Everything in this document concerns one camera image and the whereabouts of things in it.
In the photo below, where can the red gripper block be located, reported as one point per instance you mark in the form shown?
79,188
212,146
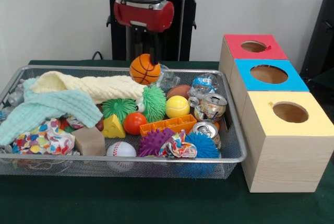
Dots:
146,16

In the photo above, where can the orange toy basketball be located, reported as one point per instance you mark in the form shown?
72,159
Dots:
143,71

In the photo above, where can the cream waffle cloth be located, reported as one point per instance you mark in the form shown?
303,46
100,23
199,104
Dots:
109,87

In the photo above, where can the colourful print cloth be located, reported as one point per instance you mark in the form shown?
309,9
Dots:
180,147

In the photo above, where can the mint green waffle cloth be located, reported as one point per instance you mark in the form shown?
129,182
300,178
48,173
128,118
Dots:
52,106

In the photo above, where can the silver mesh bin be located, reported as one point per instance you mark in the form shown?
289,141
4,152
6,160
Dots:
229,166

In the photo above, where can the wooden three-hole box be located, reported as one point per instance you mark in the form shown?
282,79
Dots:
287,161

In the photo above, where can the green fuzzy toy with eyes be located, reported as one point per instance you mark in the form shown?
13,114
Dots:
154,101

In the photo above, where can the yellow ball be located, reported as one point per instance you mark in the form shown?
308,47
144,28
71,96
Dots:
178,107

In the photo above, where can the red ball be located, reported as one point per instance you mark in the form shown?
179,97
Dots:
135,123

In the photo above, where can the orange toy brick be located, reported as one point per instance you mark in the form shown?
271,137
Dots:
167,125

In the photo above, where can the purple spiky ball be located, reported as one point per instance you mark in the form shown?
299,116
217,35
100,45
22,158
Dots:
154,144

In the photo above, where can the white toy baseball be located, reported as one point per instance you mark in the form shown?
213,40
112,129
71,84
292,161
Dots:
121,151

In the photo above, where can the blue fuzzy ball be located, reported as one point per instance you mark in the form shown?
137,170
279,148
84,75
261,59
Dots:
204,145

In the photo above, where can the dark green tablecloth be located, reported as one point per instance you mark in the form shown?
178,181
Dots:
324,83
130,200

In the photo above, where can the black chair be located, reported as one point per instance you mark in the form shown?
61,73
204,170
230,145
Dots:
321,38

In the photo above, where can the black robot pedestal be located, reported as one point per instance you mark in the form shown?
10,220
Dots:
182,38

